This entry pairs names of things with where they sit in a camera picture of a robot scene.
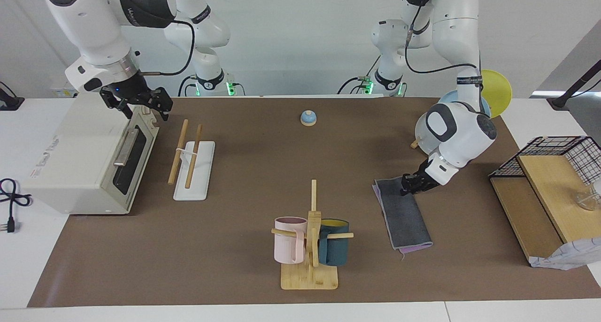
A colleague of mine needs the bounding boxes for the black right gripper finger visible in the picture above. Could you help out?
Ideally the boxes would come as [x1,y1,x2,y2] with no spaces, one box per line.
[149,88,173,122]
[99,88,135,120]

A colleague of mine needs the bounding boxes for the purple and grey towel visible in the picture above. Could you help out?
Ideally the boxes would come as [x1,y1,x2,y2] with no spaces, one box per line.
[372,176,433,253]

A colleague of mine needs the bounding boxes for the white towel rack wooden rods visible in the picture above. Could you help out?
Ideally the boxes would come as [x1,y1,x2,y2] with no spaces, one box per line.
[168,119,216,201]

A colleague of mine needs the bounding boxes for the grey plate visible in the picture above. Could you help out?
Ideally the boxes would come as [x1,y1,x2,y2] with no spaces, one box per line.
[415,112,443,155]

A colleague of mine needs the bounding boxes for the white toaster oven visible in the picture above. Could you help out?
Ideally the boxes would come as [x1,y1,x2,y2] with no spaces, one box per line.
[23,93,159,215]

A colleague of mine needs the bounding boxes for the light blue plate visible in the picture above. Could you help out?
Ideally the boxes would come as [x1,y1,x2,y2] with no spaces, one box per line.
[439,90,492,119]

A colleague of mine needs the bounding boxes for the dark teal mug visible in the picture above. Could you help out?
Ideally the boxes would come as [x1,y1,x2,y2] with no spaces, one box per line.
[318,219,350,267]

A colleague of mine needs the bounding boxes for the black clamp base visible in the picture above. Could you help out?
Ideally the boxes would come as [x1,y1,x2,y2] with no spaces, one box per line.
[0,82,25,111]

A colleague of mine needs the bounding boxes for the wooden shelf box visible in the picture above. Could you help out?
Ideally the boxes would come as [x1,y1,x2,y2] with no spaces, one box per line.
[489,154,601,266]

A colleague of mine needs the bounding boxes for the yellow plate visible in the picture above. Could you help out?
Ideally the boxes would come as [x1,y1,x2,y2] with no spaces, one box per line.
[480,69,512,118]

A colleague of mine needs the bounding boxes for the wooden mug tree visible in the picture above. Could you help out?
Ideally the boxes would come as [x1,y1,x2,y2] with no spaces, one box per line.
[271,179,354,291]

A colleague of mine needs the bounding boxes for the pink mug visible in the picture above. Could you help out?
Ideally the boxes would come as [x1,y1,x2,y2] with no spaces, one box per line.
[274,216,308,265]

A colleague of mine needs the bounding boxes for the clear glass cup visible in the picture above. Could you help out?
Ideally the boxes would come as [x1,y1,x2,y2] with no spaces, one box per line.
[574,184,601,212]

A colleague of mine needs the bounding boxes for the brown table mat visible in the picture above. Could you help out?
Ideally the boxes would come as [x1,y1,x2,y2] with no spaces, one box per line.
[27,97,601,307]

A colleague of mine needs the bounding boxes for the marbled paper sheet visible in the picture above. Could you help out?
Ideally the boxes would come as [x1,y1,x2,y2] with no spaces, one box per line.
[531,238,601,271]

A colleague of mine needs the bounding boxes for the black base cable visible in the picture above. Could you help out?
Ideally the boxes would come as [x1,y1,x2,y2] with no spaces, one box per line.
[337,76,376,95]
[177,75,198,97]

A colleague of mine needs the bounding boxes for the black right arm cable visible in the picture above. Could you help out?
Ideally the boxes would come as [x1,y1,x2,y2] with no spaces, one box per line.
[139,19,195,77]

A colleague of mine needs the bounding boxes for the black wire basket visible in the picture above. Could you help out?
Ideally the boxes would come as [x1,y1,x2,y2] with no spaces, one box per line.
[488,136,601,185]

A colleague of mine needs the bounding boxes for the black power cable with plug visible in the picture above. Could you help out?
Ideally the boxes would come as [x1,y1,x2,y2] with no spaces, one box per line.
[0,178,32,233]

